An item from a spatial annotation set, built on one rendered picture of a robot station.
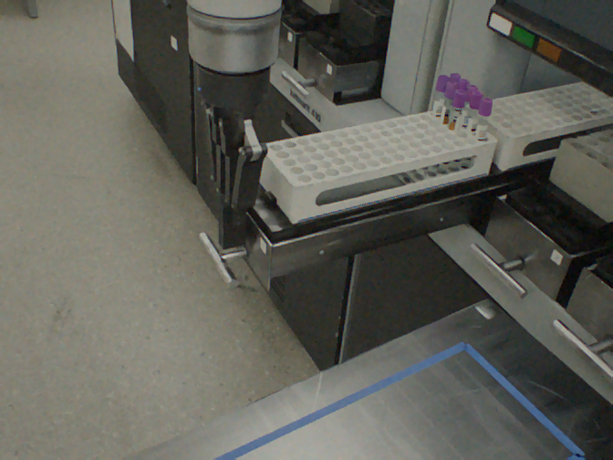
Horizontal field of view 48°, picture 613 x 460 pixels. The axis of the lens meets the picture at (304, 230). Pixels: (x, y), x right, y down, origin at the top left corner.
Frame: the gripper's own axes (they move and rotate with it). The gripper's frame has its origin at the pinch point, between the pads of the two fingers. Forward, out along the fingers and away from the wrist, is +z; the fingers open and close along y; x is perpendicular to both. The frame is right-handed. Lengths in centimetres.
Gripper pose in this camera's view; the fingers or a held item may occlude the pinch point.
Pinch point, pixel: (232, 221)
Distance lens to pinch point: 82.9
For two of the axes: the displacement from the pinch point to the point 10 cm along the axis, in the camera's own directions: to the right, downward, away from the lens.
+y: -4.6, -5.6, 6.9
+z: -0.7, 8.0, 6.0
